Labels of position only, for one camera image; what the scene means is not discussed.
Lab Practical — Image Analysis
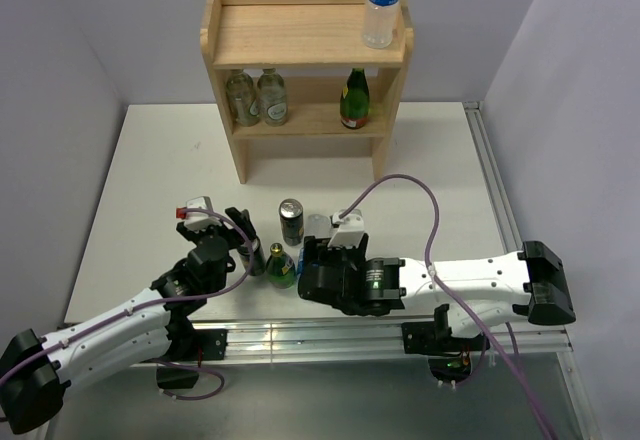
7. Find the blue label water bottle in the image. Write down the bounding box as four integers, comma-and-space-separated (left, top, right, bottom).
296, 214, 332, 279
362, 0, 400, 49

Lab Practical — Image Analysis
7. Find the green glass bottle yellow label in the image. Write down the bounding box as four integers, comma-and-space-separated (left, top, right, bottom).
340, 68, 370, 129

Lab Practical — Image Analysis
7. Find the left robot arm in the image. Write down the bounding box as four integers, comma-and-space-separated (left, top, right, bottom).
1, 207, 257, 435

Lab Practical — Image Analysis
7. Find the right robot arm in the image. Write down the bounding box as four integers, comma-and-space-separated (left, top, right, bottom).
298, 237, 576, 350

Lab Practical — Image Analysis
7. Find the dark beverage can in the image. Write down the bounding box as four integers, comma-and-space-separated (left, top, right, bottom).
278, 198, 304, 246
237, 238, 266, 277

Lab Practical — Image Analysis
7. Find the wooden two-tier shelf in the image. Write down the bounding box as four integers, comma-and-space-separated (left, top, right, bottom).
200, 0, 415, 183

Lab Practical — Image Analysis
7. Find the clear glass bottle left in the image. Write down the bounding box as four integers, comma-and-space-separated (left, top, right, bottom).
225, 69, 259, 127

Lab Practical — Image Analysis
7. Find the clear glass bottle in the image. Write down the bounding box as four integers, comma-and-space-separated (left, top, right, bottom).
257, 68, 288, 127
225, 69, 259, 127

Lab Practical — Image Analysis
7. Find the clear glass bottle right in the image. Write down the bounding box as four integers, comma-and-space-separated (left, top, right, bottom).
257, 68, 288, 127

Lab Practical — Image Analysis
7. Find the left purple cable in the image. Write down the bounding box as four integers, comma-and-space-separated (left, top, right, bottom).
0, 209, 256, 401

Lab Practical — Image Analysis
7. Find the purple cable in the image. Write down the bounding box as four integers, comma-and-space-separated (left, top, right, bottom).
335, 173, 559, 440
0, 209, 256, 401

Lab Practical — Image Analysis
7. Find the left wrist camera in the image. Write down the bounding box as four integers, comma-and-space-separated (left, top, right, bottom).
175, 196, 216, 232

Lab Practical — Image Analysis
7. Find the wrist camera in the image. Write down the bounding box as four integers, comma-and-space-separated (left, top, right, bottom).
175, 196, 216, 232
328, 209, 365, 249

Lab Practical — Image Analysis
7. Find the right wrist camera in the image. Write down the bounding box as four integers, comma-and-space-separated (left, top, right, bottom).
328, 209, 365, 249

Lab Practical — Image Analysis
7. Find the aluminium rail frame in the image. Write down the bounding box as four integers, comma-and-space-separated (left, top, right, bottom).
54, 100, 601, 440

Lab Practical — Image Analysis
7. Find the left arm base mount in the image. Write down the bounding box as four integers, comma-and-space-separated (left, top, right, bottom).
156, 328, 228, 392

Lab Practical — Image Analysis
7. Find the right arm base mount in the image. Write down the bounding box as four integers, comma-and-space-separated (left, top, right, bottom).
401, 321, 490, 390

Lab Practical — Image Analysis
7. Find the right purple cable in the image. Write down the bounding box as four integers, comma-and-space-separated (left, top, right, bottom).
335, 173, 559, 440

